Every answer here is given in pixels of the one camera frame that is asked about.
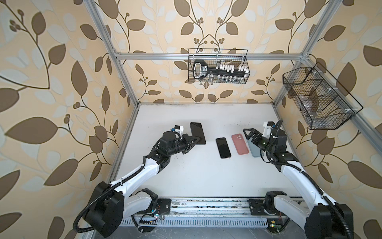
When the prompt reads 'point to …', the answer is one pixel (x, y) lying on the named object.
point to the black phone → (197, 131)
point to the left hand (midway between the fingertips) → (198, 137)
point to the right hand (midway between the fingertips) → (248, 133)
